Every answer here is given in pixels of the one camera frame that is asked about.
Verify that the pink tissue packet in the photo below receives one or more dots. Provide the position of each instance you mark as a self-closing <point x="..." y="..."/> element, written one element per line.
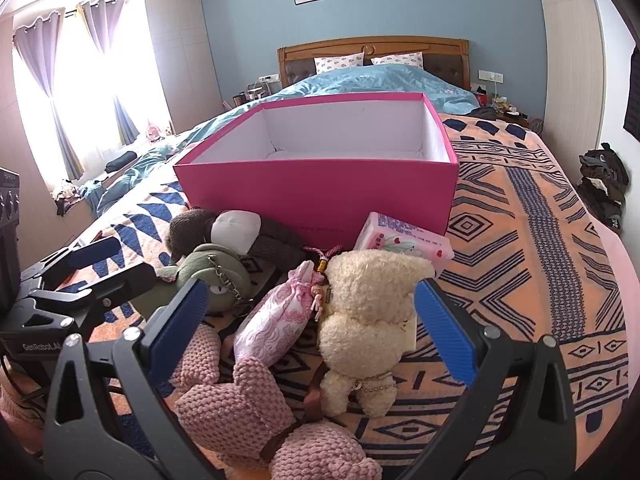
<point x="405" y="240"/>

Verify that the black jacket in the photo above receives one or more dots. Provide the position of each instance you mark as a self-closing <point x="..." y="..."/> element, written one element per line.
<point x="634" y="95"/>

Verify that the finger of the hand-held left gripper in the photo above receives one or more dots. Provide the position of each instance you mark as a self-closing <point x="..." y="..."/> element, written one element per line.
<point x="92" y="251"/>
<point x="125" y="280"/>

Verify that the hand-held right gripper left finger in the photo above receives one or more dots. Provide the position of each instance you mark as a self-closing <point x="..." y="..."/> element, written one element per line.
<point x="177" y="322"/>

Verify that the cluttered nightstand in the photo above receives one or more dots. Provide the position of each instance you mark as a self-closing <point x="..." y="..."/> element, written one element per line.
<point x="505" y="110"/>
<point x="252" y="95"/>

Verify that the white dotted pillow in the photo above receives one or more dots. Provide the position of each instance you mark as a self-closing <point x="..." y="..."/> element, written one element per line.
<point x="400" y="58"/>
<point x="339" y="62"/>

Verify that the pink desk fan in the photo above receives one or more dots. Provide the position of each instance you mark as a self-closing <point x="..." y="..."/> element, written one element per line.
<point x="154" y="131"/>

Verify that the pile of dark clothes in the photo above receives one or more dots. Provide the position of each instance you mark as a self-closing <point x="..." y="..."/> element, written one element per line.
<point x="602" y="185"/>

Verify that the beige wardrobe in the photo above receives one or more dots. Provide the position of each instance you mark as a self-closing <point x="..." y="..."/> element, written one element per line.
<point x="570" y="60"/>

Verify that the dark cloth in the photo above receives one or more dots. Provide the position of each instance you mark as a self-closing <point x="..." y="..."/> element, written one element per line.
<point x="121" y="161"/>

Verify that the green plush toy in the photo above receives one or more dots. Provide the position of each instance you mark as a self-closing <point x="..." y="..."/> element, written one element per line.
<point x="200" y="266"/>

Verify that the purple curtain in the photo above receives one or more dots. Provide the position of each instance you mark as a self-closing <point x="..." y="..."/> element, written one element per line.
<point x="42" y="70"/>
<point x="107" y="45"/>

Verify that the blue duvet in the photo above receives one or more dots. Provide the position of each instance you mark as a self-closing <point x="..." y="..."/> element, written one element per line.
<point x="360" y="81"/>

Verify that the pink cardboard box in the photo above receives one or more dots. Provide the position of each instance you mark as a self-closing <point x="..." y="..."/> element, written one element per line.
<point x="320" y="195"/>

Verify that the wooden headboard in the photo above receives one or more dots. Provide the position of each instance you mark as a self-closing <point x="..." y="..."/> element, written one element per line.
<point x="450" y="65"/>

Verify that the heap of mixed clothes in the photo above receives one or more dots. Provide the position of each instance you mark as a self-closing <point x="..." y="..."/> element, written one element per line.
<point x="66" y="195"/>

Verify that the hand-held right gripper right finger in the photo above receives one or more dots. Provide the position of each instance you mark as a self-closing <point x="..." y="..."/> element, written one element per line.
<point x="445" y="327"/>

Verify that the pink knitted bear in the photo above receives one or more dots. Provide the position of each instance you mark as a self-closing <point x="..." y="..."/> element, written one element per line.
<point x="235" y="402"/>

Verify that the white wall socket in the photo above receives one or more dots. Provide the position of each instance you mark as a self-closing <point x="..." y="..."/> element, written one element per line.
<point x="269" y="79"/>
<point x="490" y="76"/>

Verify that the cream teddy bear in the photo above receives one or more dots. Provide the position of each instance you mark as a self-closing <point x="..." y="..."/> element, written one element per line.
<point x="370" y="310"/>

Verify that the orange patterned blanket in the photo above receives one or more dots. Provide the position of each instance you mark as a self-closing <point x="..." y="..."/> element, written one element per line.
<point x="525" y="260"/>

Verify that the brown plush toy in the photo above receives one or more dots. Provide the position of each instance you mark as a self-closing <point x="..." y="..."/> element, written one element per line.
<point x="280" y="246"/>

